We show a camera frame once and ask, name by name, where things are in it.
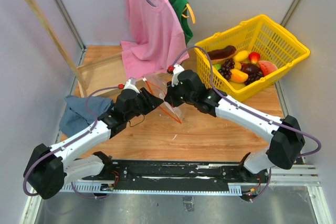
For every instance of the pink t-shirt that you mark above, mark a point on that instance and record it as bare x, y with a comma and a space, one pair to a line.
158, 38

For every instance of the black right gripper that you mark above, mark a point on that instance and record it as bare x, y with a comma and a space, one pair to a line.
169, 97

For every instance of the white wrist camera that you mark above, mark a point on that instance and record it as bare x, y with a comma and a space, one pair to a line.
130, 84
175, 70

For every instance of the green t-shirt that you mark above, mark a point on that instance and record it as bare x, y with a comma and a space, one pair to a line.
178, 6

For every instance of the yellow round fruit toy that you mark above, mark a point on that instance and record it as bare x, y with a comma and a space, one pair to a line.
237, 65

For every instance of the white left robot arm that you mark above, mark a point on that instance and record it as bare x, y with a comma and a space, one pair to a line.
50, 168

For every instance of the dark purple grape bunch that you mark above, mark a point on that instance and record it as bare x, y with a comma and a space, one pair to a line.
226, 67

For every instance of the watermelon slice toy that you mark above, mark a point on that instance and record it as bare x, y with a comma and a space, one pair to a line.
267, 67

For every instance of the dark purple eggplant toy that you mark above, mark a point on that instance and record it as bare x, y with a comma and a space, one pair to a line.
250, 68

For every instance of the yellow lemon toy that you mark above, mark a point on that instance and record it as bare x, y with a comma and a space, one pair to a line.
241, 56

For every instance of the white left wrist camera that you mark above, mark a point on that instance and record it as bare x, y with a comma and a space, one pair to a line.
130, 84

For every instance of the yellow plastic basket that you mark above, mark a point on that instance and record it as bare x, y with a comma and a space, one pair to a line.
264, 52

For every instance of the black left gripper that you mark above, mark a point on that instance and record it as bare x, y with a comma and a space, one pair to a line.
151, 101

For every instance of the green custard apple toy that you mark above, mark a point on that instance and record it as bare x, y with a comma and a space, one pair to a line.
217, 66

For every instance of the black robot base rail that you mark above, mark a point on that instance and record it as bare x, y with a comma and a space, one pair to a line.
172, 177

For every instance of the blue cloth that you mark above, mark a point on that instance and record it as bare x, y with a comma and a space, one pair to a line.
76, 116

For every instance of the orange yellow mango toy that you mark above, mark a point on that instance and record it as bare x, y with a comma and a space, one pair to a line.
238, 76

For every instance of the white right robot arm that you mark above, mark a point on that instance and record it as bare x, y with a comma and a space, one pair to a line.
282, 134

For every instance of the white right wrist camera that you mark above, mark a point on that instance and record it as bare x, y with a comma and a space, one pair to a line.
175, 70

